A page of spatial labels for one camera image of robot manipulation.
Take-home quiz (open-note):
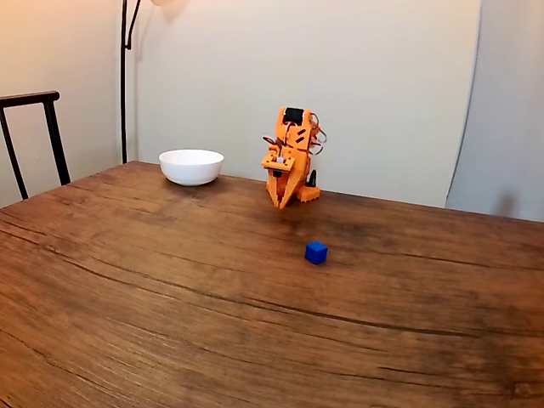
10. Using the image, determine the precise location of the blue cube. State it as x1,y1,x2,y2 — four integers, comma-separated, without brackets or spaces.
304,241,329,265

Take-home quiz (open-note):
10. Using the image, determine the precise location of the white bowl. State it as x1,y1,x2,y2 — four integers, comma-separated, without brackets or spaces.
158,148,225,187

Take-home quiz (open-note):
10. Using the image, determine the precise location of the white backdrop board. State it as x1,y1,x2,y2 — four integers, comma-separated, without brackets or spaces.
134,0,484,209

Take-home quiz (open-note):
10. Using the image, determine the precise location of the black floor lamp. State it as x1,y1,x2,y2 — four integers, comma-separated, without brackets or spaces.
120,0,190,165

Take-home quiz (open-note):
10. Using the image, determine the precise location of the black chair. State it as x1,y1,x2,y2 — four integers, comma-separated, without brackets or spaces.
0,90,72,201

